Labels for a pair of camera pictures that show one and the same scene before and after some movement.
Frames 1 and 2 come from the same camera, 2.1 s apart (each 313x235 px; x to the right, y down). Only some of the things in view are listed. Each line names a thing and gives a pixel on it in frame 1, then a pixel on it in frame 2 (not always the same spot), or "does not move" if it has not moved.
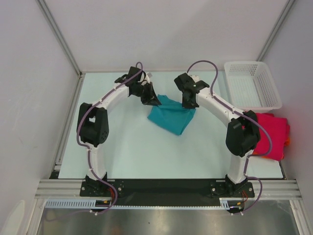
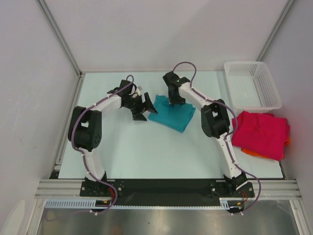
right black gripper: x=189 y=105 → x=173 y=101
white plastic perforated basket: x=251 y=86 does not move
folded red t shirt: x=279 y=130 does not move
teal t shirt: x=170 y=115 does not move
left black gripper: x=151 y=99 → x=137 y=114
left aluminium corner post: x=59 y=35 does not move
